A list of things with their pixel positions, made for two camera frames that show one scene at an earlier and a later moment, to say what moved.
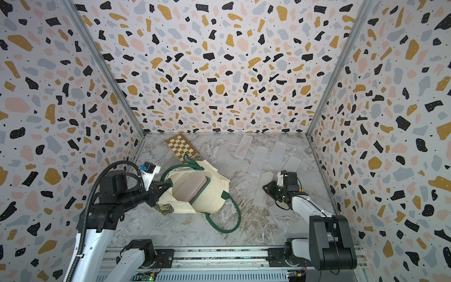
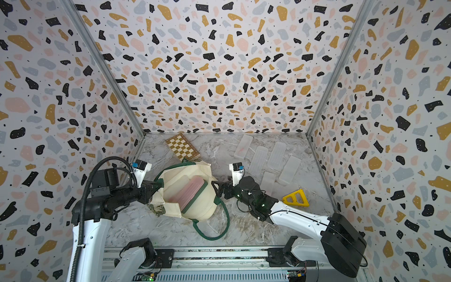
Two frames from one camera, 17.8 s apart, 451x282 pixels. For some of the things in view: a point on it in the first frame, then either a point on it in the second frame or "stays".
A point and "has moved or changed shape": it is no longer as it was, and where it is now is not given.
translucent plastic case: x=292 y=164 stays
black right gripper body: x=277 y=192 → x=238 y=194
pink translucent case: x=187 y=185 has moved or changed shape
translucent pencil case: x=276 y=159 stays
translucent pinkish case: x=243 y=146 stays
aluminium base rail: x=235 y=264 stays
